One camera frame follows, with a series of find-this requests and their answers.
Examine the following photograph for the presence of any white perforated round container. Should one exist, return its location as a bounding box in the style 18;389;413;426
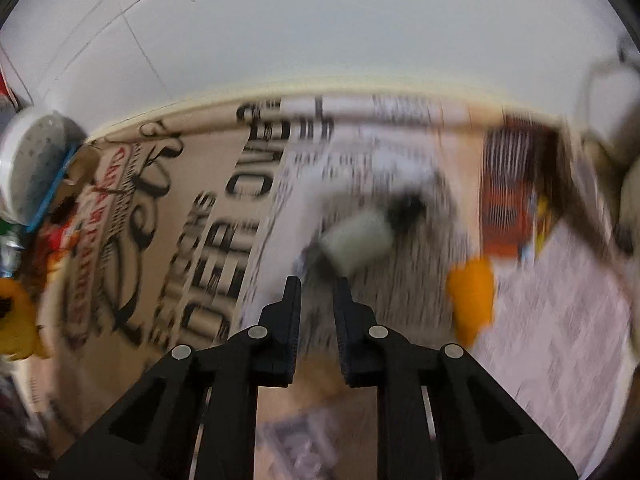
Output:
0;110;87;226

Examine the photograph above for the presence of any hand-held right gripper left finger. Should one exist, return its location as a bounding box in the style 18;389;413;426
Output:
50;276;303;480

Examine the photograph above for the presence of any cream plastic object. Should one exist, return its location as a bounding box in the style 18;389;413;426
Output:
582;35;640;261

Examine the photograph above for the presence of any small bottle with black cap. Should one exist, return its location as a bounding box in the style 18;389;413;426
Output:
299;194;432;282

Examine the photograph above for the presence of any folded grey paper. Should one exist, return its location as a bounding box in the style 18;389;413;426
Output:
555;115;636;286

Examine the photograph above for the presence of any orange peel piece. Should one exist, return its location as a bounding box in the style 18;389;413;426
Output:
445;256;498;350

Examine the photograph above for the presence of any yellow crumpled wrapper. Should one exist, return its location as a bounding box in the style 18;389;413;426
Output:
0;277;51;361

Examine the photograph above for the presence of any tan printed newspaper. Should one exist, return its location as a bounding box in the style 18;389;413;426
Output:
25;92;566;461

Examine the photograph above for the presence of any red bag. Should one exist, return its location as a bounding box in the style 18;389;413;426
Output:
0;45;23;111

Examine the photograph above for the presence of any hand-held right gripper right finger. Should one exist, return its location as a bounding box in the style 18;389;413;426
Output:
332;276;579;480

